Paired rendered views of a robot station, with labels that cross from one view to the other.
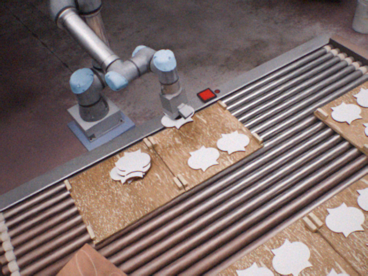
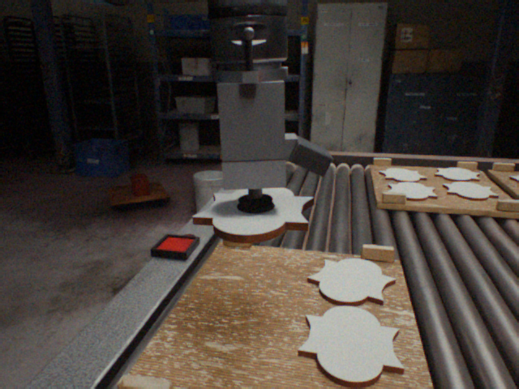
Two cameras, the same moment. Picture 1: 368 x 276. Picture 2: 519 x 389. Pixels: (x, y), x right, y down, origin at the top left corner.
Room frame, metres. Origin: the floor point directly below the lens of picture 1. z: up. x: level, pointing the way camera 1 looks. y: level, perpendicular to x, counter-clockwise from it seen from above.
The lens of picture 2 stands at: (0.80, 0.35, 1.29)
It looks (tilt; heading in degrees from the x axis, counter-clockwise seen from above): 18 degrees down; 306
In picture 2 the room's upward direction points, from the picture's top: straight up
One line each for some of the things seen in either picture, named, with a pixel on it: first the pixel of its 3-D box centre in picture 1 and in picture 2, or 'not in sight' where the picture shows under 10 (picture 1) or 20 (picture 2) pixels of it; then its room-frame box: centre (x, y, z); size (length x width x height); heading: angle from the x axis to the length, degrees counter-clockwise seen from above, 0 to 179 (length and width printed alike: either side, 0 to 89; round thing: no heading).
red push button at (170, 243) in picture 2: (206, 95); (176, 246); (1.38, -0.15, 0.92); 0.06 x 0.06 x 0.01; 24
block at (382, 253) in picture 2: (257, 138); (377, 253); (1.02, -0.32, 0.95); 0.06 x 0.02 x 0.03; 24
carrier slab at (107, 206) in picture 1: (123, 187); not in sight; (0.89, 0.29, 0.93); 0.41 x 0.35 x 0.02; 115
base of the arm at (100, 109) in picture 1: (91, 104); not in sight; (1.36, 0.42, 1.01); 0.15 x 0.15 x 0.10
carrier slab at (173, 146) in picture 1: (204, 142); (291, 315); (1.06, -0.09, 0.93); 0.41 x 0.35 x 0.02; 114
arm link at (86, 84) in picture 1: (85, 85); not in sight; (1.36, 0.42, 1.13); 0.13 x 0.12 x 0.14; 128
